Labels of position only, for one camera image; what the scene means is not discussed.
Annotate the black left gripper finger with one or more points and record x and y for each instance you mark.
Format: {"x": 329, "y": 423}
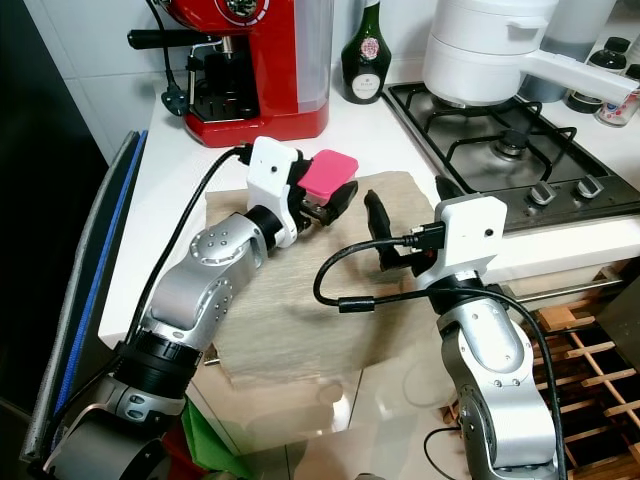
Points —
{"x": 342, "y": 203}

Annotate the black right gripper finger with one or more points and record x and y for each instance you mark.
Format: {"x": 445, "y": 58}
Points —
{"x": 381, "y": 235}
{"x": 447, "y": 190}

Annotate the pink lidded food container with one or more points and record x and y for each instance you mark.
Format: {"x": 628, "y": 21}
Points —
{"x": 328, "y": 170}

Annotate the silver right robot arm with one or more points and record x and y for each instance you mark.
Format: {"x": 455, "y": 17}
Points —
{"x": 490, "y": 360}

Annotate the steel gas hob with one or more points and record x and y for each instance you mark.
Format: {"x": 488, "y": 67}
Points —
{"x": 560, "y": 165}

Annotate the white lidded pot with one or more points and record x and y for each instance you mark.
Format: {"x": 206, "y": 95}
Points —
{"x": 480, "y": 60}

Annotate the red coffee machine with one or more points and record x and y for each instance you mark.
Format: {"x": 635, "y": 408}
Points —
{"x": 290, "y": 70}

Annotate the dark green liqueur bottle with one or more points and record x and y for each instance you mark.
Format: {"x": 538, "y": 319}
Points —
{"x": 365, "y": 60}

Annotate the black coffee machine plug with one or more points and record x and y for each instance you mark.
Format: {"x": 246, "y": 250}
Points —
{"x": 175, "y": 100}

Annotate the flower print glass jar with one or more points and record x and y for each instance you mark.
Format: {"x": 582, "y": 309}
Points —
{"x": 622, "y": 110}

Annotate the wooden slatted rack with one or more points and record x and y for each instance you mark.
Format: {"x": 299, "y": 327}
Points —
{"x": 590, "y": 350}

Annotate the blue grey canister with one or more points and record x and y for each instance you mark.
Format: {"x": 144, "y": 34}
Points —
{"x": 580, "y": 25}

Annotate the black lidded jar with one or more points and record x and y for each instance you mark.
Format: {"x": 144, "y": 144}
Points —
{"x": 617, "y": 55}

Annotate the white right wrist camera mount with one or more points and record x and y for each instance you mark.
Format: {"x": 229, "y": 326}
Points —
{"x": 470, "y": 230}

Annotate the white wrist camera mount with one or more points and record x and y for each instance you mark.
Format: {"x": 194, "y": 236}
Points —
{"x": 470, "y": 230}
{"x": 272, "y": 175}

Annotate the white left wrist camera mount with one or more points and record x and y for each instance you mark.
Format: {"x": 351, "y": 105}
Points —
{"x": 272, "y": 175}

